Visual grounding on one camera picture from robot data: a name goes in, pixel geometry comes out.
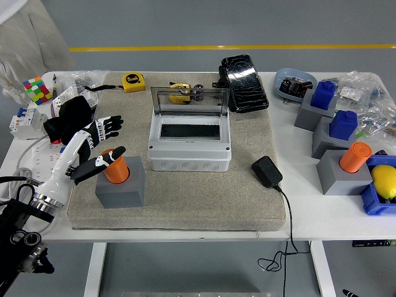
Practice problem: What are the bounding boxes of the black cord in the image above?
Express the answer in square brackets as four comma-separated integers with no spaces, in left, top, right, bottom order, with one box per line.
[257,184,311,297]

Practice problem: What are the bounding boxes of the white power strip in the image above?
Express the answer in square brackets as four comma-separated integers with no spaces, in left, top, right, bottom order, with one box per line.
[29,140,67,186]

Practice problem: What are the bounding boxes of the clear bags of small parts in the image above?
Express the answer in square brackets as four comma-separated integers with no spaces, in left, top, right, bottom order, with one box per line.
[332,70,396,140]

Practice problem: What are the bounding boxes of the orange cylinder battery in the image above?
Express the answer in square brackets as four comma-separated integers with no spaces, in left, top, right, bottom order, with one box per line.
[338,142,373,174]
[101,148,130,184]

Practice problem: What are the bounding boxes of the blue plastic block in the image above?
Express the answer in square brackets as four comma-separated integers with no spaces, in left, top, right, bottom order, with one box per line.
[329,110,358,140]
[310,80,337,111]

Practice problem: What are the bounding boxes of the black cloth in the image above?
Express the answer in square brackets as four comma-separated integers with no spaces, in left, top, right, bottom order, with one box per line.
[42,95,95,146]

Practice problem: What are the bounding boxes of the blue plastic bin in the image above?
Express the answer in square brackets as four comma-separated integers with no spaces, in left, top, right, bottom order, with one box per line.
[359,154,396,216]

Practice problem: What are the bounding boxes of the grey block with round hole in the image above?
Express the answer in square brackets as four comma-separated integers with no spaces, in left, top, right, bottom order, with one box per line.
[95,156,146,209]

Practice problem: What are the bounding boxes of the dark electronic parts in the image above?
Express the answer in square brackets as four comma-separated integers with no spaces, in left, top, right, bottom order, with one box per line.
[278,75,314,99]

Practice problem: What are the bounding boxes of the grey-brown mat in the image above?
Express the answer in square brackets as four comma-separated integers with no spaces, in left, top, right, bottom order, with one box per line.
[66,72,286,232]

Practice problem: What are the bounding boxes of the black table control panel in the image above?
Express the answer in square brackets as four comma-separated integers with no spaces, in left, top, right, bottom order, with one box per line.
[351,239,396,248]

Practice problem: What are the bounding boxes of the white circuit breaker blue switch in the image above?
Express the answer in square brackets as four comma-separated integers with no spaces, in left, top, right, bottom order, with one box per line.
[8,106,49,140]

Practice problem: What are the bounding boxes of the white table leg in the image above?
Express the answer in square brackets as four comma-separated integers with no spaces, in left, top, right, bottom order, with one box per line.
[83,242,108,297]
[310,241,337,297]

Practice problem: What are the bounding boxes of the large colourful puzzle cube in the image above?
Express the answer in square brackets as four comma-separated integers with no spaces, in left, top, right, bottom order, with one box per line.
[22,76,53,106]

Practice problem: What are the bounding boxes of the square yellow tape measure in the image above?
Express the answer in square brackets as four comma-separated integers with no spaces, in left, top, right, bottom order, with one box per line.
[84,72,146,93]

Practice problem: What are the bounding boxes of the grey electrical box with lid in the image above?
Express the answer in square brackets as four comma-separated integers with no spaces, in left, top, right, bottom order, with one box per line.
[147,86,232,173]

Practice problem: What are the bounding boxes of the yellow lemon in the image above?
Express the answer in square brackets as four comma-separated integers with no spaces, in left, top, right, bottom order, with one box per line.
[371,165,396,200]

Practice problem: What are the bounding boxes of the black plug adapter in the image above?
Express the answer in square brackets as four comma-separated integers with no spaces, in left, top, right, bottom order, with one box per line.
[251,155,283,188]

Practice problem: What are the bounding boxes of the clear plastic bag with parts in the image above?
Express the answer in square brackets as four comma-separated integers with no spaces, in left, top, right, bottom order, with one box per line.
[57,70,105,93]

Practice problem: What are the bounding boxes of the shiny black flat device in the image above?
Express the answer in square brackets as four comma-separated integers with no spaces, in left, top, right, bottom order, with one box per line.
[221,54,269,114]

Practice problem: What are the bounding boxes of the light blue bowl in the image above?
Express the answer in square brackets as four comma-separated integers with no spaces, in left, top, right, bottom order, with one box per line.
[274,67,319,103]

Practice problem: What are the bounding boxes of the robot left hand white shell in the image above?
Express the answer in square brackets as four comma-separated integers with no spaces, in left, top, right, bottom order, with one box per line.
[37,114,127,204]

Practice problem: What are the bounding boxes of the grey block holder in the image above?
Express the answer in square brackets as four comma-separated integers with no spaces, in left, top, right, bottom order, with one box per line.
[311,116,358,160]
[293,89,338,132]
[316,150,374,196]

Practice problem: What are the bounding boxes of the white and purple packet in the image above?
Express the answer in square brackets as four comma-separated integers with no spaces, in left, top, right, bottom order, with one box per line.
[49,85,78,118]

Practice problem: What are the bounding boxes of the round yellow tape measure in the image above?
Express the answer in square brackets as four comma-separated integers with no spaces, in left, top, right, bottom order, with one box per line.
[168,81,193,105]

